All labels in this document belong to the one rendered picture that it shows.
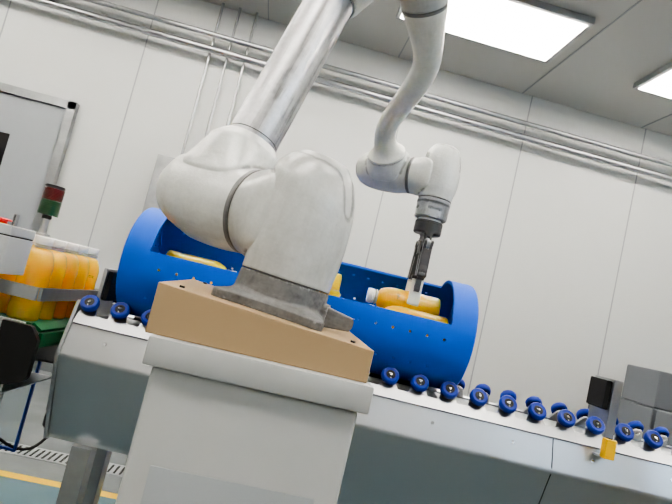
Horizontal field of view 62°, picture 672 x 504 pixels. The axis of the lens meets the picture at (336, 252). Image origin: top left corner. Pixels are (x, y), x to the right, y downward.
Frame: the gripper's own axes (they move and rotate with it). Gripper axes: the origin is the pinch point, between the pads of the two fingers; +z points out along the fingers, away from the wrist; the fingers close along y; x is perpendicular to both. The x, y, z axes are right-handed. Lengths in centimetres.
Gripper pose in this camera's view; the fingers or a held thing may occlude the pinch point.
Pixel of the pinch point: (412, 294)
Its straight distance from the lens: 151.5
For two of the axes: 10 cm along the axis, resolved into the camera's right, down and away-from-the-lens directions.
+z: -2.4, 9.7, -0.9
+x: 9.7, 2.5, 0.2
